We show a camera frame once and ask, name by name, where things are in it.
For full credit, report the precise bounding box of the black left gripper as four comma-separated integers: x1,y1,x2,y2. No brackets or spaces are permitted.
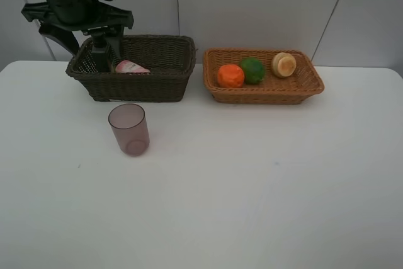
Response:
21,0,134,60

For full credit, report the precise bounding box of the black pump dispenser bottle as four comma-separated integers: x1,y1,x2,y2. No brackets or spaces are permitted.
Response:
89,28,113,73

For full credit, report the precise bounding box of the pink lotion bottle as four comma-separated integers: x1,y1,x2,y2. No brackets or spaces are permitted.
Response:
115,60,150,74

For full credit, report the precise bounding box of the orange fruit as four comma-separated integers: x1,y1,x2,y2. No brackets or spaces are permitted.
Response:
217,64,245,88

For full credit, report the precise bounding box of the green lime fruit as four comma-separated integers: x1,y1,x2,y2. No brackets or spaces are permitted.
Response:
240,57,266,84

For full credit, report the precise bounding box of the round bread bun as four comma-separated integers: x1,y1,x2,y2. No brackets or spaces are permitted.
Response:
271,52,297,77

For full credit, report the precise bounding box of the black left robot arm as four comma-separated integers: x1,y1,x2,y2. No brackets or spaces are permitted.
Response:
21,0,134,61

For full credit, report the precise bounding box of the dark brown wicker basket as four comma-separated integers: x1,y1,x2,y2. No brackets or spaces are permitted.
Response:
66,35,196,103

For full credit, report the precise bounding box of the translucent purple plastic cup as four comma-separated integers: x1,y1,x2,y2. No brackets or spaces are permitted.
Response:
108,103,150,156

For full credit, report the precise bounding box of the light brown wicker basket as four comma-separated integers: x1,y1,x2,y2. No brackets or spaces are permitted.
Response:
203,48,324,105

